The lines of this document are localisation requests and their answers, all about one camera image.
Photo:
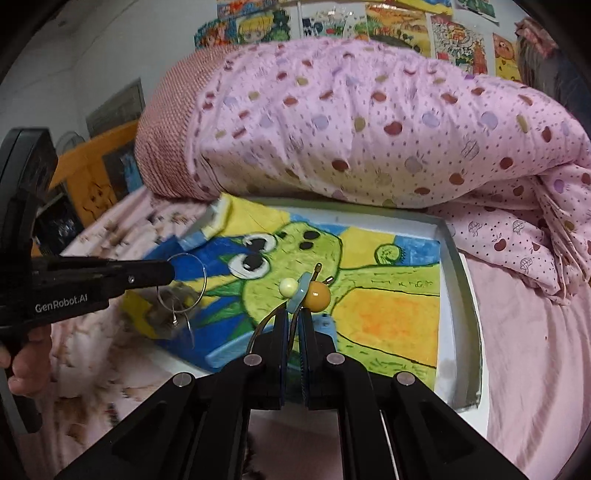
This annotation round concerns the silver hoop earring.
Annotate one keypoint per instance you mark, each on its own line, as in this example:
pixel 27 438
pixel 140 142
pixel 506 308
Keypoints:
pixel 205 280

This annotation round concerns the pink floral bed sheet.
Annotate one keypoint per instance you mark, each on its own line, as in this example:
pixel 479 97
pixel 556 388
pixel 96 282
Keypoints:
pixel 517 369

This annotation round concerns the grey wall picture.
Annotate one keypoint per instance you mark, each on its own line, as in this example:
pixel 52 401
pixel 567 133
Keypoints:
pixel 117 108

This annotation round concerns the orange wooden chair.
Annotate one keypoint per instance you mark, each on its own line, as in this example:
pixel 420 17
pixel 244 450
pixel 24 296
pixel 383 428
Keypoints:
pixel 87 175

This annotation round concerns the white tray with frog drawing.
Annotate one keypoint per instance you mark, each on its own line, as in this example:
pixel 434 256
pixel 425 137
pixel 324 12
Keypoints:
pixel 392 318

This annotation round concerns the pink apple print quilt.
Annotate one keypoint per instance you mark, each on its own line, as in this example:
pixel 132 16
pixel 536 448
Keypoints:
pixel 369 115

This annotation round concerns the orange and cream bead earring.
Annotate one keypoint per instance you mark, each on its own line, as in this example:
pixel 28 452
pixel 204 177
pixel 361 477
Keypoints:
pixel 317 295

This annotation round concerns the pink patterned cloth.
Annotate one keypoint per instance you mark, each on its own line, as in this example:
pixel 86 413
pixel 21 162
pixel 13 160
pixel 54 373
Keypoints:
pixel 535 32

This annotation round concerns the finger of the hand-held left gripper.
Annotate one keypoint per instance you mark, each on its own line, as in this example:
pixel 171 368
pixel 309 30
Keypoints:
pixel 147 274

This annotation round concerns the row of colourful wall drawings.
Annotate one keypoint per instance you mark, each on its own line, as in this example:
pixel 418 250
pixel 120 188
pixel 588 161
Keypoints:
pixel 258 27

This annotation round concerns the person's left hand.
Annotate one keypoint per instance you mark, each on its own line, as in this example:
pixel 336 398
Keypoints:
pixel 30 364

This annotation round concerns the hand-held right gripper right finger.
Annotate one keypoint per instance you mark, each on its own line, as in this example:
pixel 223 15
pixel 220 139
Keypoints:
pixel 304 350

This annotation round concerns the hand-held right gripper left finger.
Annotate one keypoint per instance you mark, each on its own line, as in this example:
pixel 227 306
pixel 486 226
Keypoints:
pixel 280 350

